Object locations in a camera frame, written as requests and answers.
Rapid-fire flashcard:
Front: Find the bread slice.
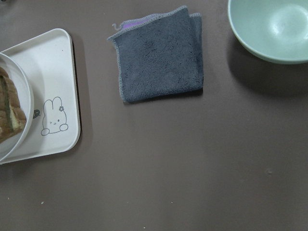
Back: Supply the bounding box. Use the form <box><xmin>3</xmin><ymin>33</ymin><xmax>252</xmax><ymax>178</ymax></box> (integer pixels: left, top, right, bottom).
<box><xmin>0</xmin><ymin>67</ymin><xmax>27</xmax><ymax>143</ymax></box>

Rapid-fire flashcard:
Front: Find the grey round plate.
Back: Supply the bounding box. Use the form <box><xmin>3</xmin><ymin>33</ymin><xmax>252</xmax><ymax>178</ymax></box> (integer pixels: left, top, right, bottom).
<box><xmin>0</xmin><ymin>53</ymin><xmax>34</xmax><ymax>164</ymax></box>

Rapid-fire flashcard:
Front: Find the cream rabbit serving tray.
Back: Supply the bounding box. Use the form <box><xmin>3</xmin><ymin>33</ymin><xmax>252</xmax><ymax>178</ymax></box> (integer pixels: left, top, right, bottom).
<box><xmin>1</xmin><ymin>28</ymin><xmax>80</xmax><ymax>164</ymax></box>

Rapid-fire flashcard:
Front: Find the grey folded cloth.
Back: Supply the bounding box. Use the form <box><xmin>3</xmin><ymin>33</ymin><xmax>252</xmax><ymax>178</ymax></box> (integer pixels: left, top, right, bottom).
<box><xmin>108</xmin><ymin>6</ymin><xmax>204</xmax><ymax>103</ymax></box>

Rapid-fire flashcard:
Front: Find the mint green bowl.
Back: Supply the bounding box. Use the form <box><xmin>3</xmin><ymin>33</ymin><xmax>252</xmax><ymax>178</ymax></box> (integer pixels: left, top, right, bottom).
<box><xmin>228</xmin><ymin>0</ymin><xmax>308</xmax><ymax>64</ymax></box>

